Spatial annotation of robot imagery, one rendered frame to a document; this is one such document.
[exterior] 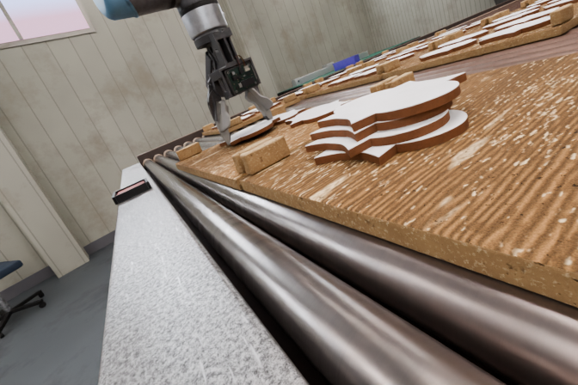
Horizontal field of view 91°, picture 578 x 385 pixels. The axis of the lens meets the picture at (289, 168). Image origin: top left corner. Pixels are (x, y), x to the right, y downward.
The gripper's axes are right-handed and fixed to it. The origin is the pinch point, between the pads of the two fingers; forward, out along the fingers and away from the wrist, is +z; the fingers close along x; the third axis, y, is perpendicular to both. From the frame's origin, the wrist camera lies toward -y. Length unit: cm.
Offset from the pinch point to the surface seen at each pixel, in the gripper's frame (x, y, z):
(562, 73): 11, 49, -1
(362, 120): -6.8, 41.0, -4.3
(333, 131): -6.7, 36.6, -3.3
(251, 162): -13.2, 28.8, -2.3
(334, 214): -15.1, 44.4, -1.0
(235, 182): -15.2, 26.0, -0.3
